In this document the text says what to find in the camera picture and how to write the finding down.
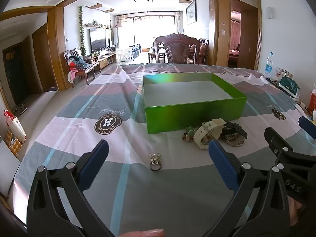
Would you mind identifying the carved wooden dining chair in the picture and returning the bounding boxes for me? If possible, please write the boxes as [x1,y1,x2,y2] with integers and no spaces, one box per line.
[153,33,201,65]

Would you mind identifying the brown wooden bead bracelet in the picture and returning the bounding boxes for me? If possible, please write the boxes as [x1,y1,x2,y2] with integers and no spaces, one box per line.
[200,135,216,146]

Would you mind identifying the teal and white box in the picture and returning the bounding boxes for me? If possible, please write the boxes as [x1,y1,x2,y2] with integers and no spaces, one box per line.
[279,76,301,101]

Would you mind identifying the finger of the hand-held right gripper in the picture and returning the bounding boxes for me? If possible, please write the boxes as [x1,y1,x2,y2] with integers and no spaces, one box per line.
[298,117,316,141]
[264,127,316,172]

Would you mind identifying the red and white paper bag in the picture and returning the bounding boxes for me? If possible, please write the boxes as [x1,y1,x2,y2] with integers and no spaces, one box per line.
[4,110,27,144]

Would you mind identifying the black wristwatch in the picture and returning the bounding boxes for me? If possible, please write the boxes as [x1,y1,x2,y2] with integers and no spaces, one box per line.
[218,121,248,140]

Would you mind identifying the plastic water bottle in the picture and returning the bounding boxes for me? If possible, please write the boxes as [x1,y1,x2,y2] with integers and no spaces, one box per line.
[264,52,274,77]

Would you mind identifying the wooden armchair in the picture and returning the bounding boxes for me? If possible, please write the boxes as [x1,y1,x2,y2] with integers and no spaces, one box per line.
[64,47,102,88]

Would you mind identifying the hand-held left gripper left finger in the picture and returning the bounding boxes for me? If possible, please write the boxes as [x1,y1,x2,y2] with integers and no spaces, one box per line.
[26,139,116,237]

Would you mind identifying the orange box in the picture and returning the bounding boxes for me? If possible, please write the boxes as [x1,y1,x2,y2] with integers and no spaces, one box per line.
[308,91,316,114]

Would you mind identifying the silver ring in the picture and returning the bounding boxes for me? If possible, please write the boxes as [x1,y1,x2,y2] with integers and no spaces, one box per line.
[149,153,162,171]

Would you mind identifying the white wristwatch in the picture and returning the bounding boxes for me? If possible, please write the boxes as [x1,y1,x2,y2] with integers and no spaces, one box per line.
[193,118,228,151]

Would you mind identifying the person's left hand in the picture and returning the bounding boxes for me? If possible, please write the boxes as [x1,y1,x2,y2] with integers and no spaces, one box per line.
[118,229,165,237]

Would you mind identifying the small printed boxes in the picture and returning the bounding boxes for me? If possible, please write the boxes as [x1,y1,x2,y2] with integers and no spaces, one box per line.
[275,67,293,80]

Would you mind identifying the green cardboard box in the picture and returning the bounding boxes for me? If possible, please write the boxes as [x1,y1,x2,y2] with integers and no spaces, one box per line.
[142,73,247,134]

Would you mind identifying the silver bangle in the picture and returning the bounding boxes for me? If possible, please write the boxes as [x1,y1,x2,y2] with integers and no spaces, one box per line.
[223,135,245,148]

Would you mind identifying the person's right hand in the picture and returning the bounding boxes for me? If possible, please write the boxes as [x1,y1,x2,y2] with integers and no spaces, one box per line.
[288,197,304,213]

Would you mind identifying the checked printed tablecloth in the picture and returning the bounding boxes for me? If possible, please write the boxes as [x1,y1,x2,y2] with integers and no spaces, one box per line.
[13,63,316,237]

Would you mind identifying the pile of clothes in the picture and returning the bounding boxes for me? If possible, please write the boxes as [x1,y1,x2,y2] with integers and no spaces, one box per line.
[67,55,93,83]

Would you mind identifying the flat screen television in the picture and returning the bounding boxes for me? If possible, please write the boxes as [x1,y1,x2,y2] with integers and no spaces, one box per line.
[89,28,110,53]

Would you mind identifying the wooden sofa chairs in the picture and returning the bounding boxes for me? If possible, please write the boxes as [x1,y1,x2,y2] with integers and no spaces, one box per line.
[197,38,210,65]

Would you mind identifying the wooden television cabinet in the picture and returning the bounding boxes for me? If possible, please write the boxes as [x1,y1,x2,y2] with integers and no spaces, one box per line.
[97,52,117,70]

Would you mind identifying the framed wall picture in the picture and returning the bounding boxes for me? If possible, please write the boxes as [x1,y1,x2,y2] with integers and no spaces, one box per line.
[186,0,197,25]

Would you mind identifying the green ivy garland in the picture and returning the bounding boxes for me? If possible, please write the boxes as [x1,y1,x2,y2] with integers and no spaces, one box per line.
[78,6,87,55]

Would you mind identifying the dark entrance door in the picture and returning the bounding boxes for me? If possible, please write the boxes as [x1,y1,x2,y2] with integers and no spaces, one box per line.
[2,42,30,104]

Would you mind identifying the pair of shoes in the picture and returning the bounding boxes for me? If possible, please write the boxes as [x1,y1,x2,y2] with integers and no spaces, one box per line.
[12,102,28,115]

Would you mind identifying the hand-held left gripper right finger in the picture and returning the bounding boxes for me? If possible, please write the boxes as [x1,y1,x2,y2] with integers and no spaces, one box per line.
[204,139,290,237]

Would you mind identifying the white baby fence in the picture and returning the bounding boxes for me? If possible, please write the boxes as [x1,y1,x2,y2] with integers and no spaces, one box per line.
[116,45,142,62]

